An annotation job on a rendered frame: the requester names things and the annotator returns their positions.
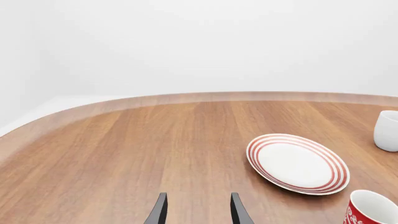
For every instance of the red patterned mug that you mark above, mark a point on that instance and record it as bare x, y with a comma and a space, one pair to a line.
368, 210

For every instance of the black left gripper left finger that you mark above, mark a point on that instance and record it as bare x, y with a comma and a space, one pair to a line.
160, 211

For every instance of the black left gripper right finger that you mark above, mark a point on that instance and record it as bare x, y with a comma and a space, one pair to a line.
238, 212

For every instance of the white plate with red rings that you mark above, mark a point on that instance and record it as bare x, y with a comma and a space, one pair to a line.
295, 163

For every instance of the white mug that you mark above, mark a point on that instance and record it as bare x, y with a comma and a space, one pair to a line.
387, 133

